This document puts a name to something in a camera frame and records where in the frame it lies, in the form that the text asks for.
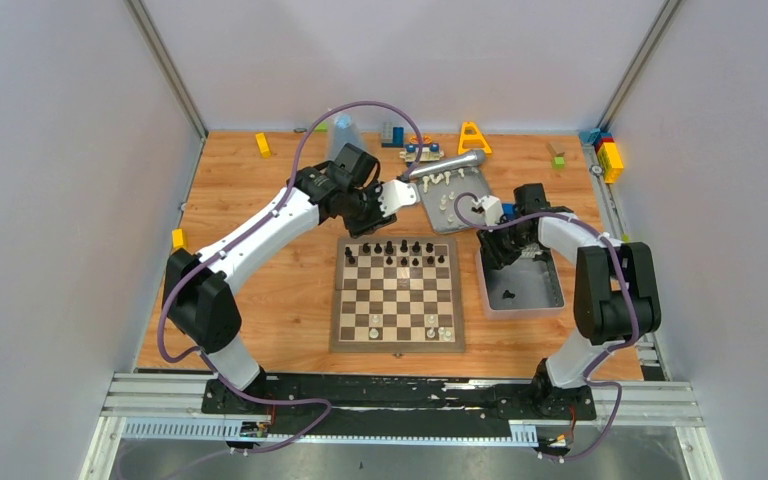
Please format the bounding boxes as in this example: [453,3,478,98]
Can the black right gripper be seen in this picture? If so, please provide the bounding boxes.
[477,217,535,270]

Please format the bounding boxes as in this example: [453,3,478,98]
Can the grey tray white pieces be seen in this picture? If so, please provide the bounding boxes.
[413,166,493,234]

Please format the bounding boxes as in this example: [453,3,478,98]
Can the wooden chess board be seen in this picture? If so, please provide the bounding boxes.
[329,236,466,354]

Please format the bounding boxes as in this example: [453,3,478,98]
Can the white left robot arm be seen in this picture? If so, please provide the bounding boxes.
[161,144,418,413]

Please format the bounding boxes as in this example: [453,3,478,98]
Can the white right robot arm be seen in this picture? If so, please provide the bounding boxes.
[471,183,662,418]

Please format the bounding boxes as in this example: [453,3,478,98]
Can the grey tray black pieces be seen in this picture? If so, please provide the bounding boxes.
[475,252,566,320]

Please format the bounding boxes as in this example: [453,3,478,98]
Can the clear blue plastic bag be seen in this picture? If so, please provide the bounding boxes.
[325,112,367,161]

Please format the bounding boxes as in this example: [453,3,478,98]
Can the blue grey lego block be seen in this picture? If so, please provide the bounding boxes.
[380,122,405,149]

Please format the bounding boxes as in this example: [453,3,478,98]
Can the blue white toy car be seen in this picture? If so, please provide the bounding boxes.
[399,136,444,165]

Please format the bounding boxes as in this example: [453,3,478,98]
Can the silver metal cylinder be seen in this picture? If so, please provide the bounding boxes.
[400,149,487,181]

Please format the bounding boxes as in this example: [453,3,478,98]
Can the yellow triangular toy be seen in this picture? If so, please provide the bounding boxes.
[457,121,493,155]

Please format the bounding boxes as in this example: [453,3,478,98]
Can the stacked coloured duplo blocks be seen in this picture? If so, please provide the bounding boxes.
[578,129,624,184]

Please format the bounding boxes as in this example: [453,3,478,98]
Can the yellow cube at left edge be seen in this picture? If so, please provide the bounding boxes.
[171,228,188,250]

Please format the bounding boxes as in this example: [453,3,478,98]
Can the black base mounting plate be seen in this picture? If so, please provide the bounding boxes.
[201,373,596,438]

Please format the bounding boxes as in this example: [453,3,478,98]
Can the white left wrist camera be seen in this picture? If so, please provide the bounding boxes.
[379,179,421,217]

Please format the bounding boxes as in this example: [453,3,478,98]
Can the yellow block by wall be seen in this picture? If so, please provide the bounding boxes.
[254,132,273,158]

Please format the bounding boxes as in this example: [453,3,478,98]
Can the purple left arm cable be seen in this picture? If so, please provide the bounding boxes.
[155,100,425,456]

